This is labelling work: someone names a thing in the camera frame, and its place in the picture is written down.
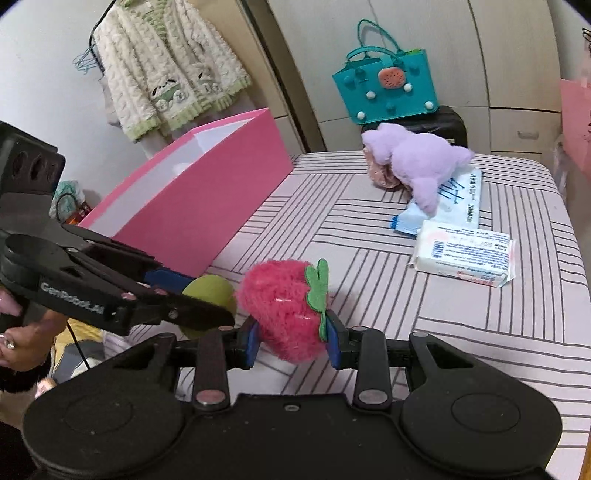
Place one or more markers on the white wet wipes packet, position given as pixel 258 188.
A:
pixel 461 254

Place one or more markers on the white plastic bag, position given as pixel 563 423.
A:
pixel 69 191

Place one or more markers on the purple plush toy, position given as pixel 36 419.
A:
pixel 415 157

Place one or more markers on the cartoon printed blanket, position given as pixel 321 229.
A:
pixel 87 332

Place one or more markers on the green makeup sponge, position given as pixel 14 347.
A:
pixel 207 290

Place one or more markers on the pink strawberry plush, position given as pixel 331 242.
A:
pixel 281 309

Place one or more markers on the person's left hand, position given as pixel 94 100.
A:
pixel 27 341

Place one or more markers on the teal felt handbag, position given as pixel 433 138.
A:
pixel 355 87

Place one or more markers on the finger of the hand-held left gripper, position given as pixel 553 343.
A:
pixel 198 311
pixel 168 278

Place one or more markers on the striped pink tablecloth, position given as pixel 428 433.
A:
pixel 508 323

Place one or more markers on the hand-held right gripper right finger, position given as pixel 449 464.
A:
pixel 333 350

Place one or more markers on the pink cardboard box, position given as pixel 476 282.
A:
pixel 194 217

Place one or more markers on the black clothes rack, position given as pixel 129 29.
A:
pixel 95 41

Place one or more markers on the beige wardrobe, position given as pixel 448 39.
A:
pixel 461 46

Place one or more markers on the floral pink scrunchie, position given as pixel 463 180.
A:
pixel 383 175

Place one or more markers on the cream fleece pajama jacket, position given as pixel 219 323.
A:
pixel 152 60

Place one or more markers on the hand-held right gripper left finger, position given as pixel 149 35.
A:
pixel 251 346

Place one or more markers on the black suitcase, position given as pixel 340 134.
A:
pixel 448 124

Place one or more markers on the blue white tissue packet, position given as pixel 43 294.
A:
pixel 461 198

